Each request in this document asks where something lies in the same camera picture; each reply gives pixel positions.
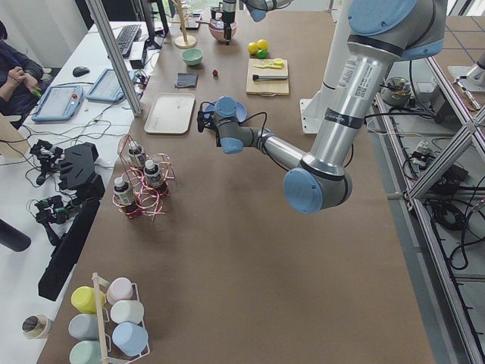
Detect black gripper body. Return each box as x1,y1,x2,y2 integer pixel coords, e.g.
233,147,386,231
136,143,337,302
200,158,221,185
221,0,236,27

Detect blue plastic plate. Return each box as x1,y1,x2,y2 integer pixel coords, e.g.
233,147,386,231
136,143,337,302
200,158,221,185
203,101,247,123

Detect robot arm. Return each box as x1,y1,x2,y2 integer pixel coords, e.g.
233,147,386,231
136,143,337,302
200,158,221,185
219,0,292,46
212,1,447,213

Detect pink bowl of ice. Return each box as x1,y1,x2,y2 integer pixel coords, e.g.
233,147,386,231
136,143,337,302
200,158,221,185
208,19,237,42

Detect yellow lemon lower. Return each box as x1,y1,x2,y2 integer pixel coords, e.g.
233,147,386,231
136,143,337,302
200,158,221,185
247,42,259,55

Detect yellow lemon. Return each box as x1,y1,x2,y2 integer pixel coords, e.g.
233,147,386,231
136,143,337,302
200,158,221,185
247,42,259,55
256,39,269,51

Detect yellow lemon upper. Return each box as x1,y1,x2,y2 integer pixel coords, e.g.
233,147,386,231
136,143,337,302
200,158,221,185
256,39,269,51

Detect green lime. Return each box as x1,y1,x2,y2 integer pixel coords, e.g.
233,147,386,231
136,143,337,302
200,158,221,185
256,49,268,59

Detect green bowl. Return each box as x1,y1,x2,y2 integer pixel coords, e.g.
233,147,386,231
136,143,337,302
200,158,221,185
181,48,204,66

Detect wooden mug tree stand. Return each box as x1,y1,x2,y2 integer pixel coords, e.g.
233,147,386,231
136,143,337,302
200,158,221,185
171,0,197,49

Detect steel muddler black tip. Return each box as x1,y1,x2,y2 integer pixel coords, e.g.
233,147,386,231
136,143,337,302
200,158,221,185
252,74,289,81

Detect yellow plastic knife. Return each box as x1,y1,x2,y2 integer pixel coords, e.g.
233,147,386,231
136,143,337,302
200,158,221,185
253,63,284,69

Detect grey folded cloth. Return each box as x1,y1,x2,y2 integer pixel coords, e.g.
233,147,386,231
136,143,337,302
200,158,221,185
174,72,199,89

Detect wooden cutting board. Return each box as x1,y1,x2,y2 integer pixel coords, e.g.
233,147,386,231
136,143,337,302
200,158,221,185
246,58,289,96

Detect cream rabbit tray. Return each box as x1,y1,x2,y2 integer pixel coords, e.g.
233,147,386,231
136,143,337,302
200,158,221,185
144,93,195,135

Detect black keyboard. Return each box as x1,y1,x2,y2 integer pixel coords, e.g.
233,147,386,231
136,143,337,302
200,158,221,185
116,24,141,58

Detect blue teach pendant far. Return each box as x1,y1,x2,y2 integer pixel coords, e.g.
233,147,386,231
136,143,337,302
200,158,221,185
86,68,124,103

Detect blue teach pendant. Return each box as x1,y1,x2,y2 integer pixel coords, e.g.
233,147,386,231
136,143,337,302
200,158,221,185
32,85,83,123
86,68,124,103

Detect tea bottle back right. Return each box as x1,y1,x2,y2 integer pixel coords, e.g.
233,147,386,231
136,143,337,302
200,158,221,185
128,140,147,169

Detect tea bottle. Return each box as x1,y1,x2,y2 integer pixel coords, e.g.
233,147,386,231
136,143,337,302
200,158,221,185
144,159,169,197
128,140,147,169
113,177,141,218

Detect black computer mouse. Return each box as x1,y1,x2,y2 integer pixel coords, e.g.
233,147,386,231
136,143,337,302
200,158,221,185
72,66,90,77

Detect tea bottle front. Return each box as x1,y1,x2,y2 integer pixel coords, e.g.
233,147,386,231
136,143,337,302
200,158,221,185
144,159,169,197

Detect blue teach pendant near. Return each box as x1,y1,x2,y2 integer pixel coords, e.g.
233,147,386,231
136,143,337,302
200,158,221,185
32,85,83,123

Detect tea bottle back left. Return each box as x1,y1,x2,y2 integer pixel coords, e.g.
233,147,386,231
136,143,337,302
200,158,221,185
113,177,141,218

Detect seated person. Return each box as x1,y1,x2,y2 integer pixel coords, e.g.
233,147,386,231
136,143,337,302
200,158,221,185
1,23,46,118

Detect pink cup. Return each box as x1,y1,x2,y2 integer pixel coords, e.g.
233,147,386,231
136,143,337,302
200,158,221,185
106,277,133,305

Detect white cup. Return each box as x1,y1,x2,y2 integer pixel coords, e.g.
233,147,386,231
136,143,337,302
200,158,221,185
110,300,145,325

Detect yellow-green cup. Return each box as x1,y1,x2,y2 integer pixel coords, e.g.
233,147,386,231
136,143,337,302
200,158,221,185
70,286,97,314

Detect light blue cup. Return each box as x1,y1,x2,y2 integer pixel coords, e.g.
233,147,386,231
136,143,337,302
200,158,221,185
112,322,149,356

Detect grey-blue cup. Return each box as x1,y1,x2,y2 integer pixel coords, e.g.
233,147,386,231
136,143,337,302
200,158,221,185
68,313,99,340

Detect pale green cup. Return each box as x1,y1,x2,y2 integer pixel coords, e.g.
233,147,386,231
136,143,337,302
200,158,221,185
69,340,102,364

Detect tape roll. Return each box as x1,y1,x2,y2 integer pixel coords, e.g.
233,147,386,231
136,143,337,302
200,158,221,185
21,315,54,340

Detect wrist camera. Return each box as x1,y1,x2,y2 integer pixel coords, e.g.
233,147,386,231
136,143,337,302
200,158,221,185
196,102,217,133
210,6,223,24

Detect aluminium frame post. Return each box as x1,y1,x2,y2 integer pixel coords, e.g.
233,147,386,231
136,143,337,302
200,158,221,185
86,0,142,117

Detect copper wire bottle rack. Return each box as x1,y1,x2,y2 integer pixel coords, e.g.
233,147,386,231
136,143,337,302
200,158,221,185
111,133,175,221

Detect white wire cup rack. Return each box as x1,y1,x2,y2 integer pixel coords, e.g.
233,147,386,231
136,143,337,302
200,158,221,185
92,272,151,363

